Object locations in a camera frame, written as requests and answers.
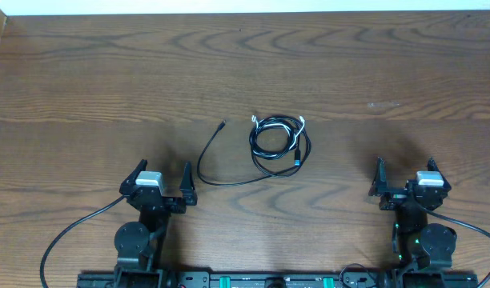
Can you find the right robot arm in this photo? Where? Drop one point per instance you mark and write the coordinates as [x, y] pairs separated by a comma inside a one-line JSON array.
[[425, 249]]

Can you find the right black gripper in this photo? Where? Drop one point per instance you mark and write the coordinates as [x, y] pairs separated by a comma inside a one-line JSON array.
[[379, 186]]

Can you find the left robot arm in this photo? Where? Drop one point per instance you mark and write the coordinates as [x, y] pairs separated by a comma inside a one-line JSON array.
[[139, 244]]

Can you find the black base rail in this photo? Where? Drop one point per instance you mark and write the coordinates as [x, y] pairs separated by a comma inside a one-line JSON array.
[[203, 279]]

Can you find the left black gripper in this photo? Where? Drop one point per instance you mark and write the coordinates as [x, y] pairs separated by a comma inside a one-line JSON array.
[[190, 195]]

